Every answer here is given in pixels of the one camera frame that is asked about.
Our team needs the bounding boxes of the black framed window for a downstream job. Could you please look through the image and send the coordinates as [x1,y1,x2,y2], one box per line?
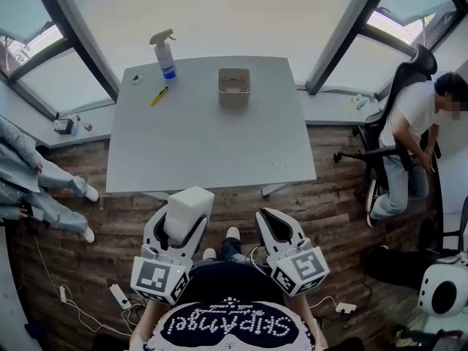
[0,0,468,121]

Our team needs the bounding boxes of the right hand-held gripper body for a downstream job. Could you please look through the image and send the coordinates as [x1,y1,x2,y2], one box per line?
[265,238,331,298]

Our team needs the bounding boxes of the person's black printed top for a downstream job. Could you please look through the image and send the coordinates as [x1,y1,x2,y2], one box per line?
[141,260,316,351]

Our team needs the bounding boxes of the white rounded device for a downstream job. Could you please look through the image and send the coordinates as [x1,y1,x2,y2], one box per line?
[418,263,468,316]

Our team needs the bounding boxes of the yellow utility knife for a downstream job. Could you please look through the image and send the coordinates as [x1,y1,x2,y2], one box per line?
[149,86,170,107]

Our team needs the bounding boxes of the black office chair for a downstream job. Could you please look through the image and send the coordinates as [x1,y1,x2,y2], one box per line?
[333,44,444,197]

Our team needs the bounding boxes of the person's right forearm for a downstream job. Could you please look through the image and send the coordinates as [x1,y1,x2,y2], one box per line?
[288,292,328,351]

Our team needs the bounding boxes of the white spray bottle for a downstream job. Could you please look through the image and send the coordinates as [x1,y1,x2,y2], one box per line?
[148,28,178,81]

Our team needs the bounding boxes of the colourful small trinkets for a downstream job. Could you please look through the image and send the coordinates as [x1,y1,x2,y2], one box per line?
[347,93,378,115]

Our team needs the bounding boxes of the black floor bag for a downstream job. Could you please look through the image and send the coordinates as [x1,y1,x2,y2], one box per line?
[361,246,442,293]

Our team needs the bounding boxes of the blue plastic bottle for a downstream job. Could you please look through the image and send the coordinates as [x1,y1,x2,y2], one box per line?
[69,114,82,140]

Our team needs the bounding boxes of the white foam block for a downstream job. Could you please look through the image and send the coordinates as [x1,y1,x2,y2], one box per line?
[162,186,216,244]

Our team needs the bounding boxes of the grey box with dark side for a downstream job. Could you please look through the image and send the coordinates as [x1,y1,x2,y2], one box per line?
[53,118,75,136]

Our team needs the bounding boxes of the beige square container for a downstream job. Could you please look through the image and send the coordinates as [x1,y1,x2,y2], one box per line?
[217,67,252,110]

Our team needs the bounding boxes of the person's left forearm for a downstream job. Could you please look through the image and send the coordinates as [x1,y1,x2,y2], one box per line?
[129,298,173,351]

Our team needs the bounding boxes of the person's dark jeans leg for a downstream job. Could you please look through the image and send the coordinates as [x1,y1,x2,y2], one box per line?
[220,237,257,267]

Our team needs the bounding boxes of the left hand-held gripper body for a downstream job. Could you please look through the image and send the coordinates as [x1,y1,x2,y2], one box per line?
[129,244,195,306]

